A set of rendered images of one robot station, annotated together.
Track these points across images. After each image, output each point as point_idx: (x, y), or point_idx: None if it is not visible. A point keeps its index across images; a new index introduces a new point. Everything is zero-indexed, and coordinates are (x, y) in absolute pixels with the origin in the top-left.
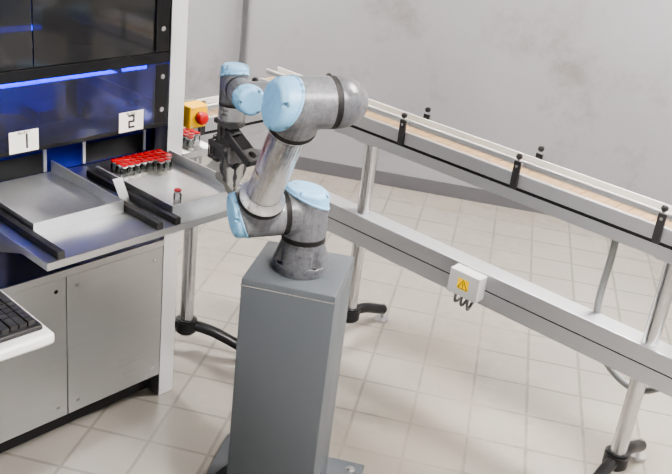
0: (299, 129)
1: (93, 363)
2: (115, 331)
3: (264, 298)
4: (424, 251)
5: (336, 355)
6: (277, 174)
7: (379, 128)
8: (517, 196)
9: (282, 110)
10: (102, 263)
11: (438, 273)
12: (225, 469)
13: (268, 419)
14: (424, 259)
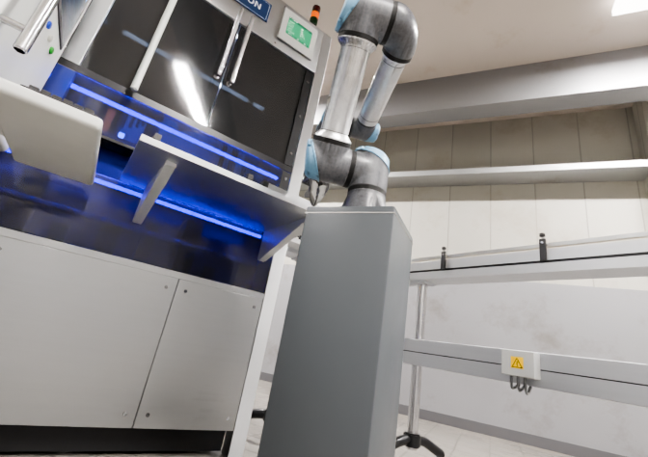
0: (362, 14)
1: (175, 380)
2: (204, 357)
3: (325, 221)
4: (473, 350)
5: (397, 318)
6: (344, 85)
7: (426, 265)
8: (550, 266)
9: None
10: (211, 284)
11: (490, 367)
12: None
13: (314, 372)
14: (474, 358)
